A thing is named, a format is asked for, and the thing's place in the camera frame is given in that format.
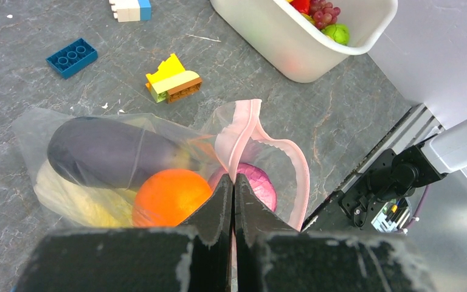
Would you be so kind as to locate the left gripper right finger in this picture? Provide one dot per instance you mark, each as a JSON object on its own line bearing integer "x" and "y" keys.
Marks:
{"x": 272, "y": 256}

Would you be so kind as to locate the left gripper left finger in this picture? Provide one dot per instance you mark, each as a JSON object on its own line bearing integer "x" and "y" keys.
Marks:
{"x": 194, "y": 256}

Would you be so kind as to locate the orange toy fruit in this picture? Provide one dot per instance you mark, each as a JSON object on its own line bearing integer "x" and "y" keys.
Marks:
{"x": 169, "y": 197}

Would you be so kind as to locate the purple toy onion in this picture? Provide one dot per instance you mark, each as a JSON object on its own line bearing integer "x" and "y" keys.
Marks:
{"x": 259, "y": 181}

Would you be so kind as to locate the yellow toy cabbage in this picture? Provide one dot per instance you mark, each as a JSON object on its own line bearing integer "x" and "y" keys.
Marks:
{"x": 87, "y": 206}

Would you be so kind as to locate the purple toy eggplant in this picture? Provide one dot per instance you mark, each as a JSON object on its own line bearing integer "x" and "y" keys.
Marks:
{"x": 104, "y": 153}

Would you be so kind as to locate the clear zip top bag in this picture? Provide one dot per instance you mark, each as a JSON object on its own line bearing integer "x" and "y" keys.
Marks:
{"x": 232, "y": 134}

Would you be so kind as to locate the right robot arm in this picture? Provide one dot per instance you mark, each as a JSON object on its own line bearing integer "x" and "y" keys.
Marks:
{"x": 378, "y": 198}

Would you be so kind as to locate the orange green yellow block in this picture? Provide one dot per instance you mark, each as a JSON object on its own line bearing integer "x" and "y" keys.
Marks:
{"x": 172, "y": 82}

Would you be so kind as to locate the white plastic basket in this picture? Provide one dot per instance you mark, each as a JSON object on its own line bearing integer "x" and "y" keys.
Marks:
{"x": 293, "y": 45}

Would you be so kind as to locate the small green toy fruit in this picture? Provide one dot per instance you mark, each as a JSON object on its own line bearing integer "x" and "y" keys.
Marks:
{"x": 338, "y": 32}

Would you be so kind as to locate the dark blue flat block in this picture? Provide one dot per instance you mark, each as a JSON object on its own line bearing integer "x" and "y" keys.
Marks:
{"x": 72, "y": 58}

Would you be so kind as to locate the yellow green toy fruit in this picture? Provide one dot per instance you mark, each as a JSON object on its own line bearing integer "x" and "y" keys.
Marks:
{"x": 309, "y": 18}

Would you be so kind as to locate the purple toy grapes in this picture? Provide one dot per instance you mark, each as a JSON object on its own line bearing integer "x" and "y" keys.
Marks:
{"x": 323, "y": 13}

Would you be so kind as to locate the red orange toy mango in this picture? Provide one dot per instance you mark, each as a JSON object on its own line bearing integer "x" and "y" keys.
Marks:
{"x": 302, "y": 6}

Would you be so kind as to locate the white and blue block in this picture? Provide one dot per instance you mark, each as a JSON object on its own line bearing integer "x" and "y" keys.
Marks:
{"x": 131, "y": 10}

